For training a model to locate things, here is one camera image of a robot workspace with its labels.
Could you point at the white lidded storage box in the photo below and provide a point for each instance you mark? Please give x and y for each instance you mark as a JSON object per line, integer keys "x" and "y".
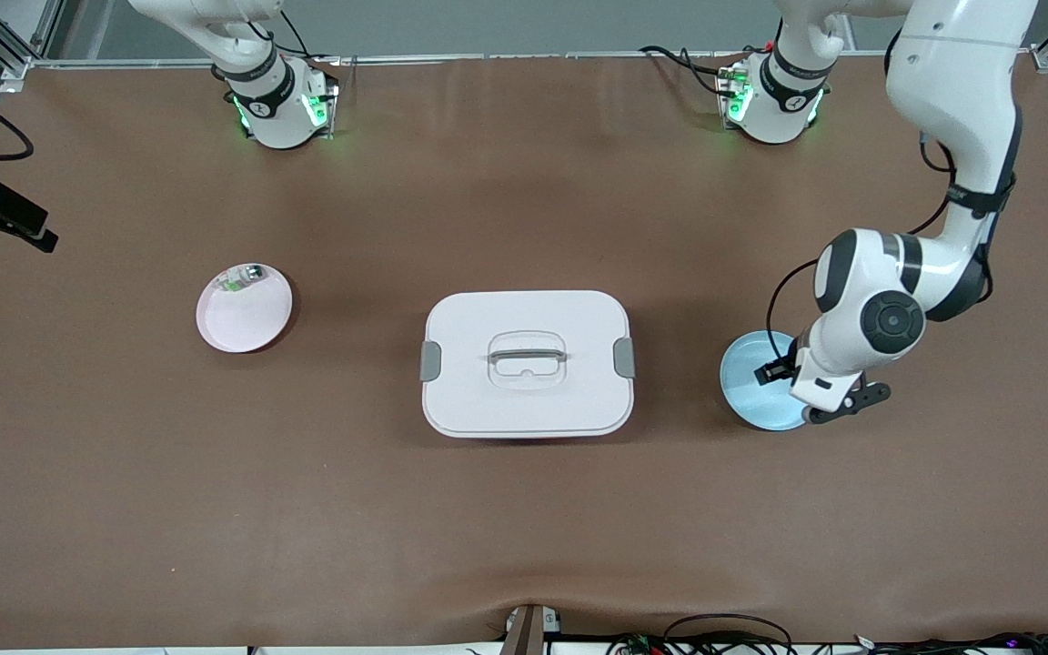
{"x": 524, "y": 400}

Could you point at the light blue round plate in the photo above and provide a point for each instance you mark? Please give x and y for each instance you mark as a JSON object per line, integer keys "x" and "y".
{"x": 756, "y": 405}

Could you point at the pale pink round plate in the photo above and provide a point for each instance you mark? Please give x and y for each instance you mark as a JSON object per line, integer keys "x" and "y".
{"x": 242, "y": 318}

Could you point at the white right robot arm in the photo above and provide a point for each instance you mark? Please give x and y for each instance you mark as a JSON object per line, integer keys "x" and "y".
{"x": 269, "y": 100}

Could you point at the metal bracket at table edge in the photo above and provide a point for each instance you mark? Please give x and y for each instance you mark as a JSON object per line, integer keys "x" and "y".
{"x": 529, "y": 632}

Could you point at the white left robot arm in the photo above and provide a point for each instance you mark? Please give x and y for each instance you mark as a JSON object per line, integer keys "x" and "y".
{"x": 952, "y": 91}

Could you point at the aluminium table edge rail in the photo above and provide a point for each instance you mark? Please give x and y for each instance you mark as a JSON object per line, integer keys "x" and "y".
{"x": 488, "y": 57}

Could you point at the green and white switch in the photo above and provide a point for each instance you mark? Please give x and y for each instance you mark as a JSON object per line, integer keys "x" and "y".
{"x": 242, "y": 277}

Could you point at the brown table mat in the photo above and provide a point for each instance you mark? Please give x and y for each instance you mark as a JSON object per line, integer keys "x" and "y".
{"x": 215, "y": 500}

